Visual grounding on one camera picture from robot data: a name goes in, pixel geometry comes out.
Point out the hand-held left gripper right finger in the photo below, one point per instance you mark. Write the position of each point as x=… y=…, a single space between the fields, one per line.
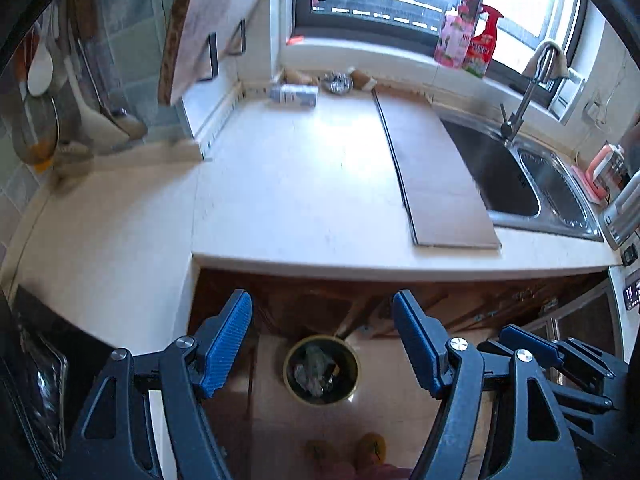
x=420 y=350

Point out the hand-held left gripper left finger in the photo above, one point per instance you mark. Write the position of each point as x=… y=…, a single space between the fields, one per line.
x=225 y=350

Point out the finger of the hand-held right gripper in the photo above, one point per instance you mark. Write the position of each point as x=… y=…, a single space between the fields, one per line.
x=530 y=342
x=585 y=360

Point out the black round trash bin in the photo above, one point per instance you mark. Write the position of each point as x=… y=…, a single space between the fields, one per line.
x=320 y=370

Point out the white appliance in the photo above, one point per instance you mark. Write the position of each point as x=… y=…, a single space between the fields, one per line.
x=630 y=300

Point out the black gas stove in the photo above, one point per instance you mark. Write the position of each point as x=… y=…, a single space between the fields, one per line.
x=55 y=340

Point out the steel sink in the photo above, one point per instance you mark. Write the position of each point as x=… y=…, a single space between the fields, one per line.
x=495 y=170

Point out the brown cardboard sheet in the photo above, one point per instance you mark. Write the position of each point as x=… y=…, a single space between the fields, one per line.
x=440 y=175

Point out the pink glass pitcher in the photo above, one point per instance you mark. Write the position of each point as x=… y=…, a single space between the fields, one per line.
x=605 y=170

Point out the steel faucet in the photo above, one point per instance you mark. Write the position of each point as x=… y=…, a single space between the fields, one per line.
x=522 y=105

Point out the white slotted spatula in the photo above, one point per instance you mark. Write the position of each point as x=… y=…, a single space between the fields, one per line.
x=72 y=157

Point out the steel ladle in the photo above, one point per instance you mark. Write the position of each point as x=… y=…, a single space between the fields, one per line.
x=127 y=122

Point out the white plastic ladle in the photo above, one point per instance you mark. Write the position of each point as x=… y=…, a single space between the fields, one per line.
x=97 y=125

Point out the white small box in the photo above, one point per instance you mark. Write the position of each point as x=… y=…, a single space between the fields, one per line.
x=295 y=96

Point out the crumpled foil ball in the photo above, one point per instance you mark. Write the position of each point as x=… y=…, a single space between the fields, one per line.
x=338 y=83

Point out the beige cloth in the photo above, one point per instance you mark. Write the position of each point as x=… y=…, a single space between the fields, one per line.
x=560 y=62

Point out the brown lump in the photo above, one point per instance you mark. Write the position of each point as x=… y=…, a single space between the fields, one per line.
x=300 y=78

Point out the steel mesh strainer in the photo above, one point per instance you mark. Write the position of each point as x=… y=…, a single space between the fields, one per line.
x=35 y=132

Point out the black cutting board holder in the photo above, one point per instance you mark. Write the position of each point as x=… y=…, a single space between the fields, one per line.
x=214 y=60

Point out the red spray bottle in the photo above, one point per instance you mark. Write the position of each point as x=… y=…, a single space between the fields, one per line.
x=480 y=50

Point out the pink soap bottle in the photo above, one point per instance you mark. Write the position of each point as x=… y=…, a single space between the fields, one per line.
x=452 y=40

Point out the orange small clip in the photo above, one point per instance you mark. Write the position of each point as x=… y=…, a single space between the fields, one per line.
x=296 y=39

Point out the white rice paddle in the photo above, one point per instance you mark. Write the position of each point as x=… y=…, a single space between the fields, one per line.
x=40 y=72

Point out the wooden cutting board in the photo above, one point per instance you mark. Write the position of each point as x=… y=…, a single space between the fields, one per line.
x=215 y=15

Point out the white wall outlet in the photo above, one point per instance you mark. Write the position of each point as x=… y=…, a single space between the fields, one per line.
x=593 y=112

